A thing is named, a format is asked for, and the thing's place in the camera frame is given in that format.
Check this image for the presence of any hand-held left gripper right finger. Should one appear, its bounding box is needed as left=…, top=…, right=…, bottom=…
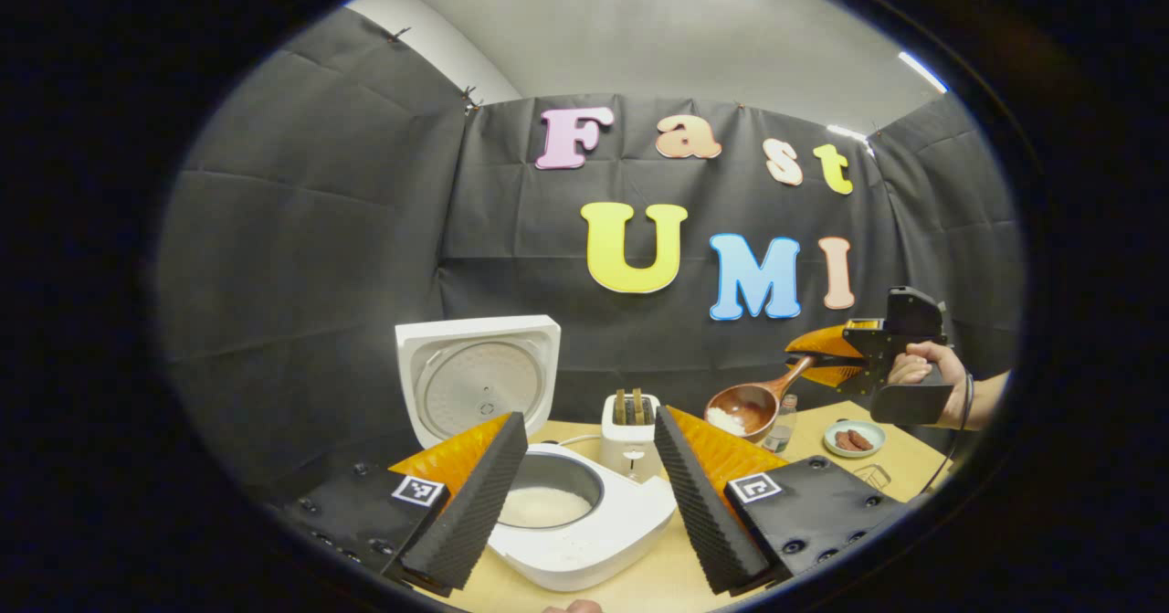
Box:
left=652, top=406, right=907, bottom=596

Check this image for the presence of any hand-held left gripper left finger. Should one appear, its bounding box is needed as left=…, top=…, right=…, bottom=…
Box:
left=283, top=412, right=531, bottom=596

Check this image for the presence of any white rice cooker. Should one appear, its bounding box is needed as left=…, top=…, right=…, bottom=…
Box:
left=395, top=314, right=679, bottom=594

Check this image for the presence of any brown wooden spoon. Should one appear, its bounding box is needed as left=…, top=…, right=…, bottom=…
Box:
left=704, top=355, right=816, bottom=446

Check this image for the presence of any pale green plate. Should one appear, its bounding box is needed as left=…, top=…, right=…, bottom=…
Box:
left=823, top=419, right=888, bottom=460

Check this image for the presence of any small glass bottle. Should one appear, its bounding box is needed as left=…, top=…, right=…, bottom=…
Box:
left=763, top=394, right=801, bottom=455

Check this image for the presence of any white toaster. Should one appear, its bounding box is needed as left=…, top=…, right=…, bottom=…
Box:
left=600, top=394, right=664, bottom=482

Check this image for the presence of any ceiling light panel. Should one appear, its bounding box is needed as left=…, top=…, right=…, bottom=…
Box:
left=897, top=50, right=951, bottom=95

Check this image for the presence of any black backdrop cloth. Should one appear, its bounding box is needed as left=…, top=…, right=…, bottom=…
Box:
left=155, top=5, right=1024, bottom=495

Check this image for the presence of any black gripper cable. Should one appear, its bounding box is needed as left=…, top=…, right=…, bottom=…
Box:
left=921, top=374, right=976, bottom=497

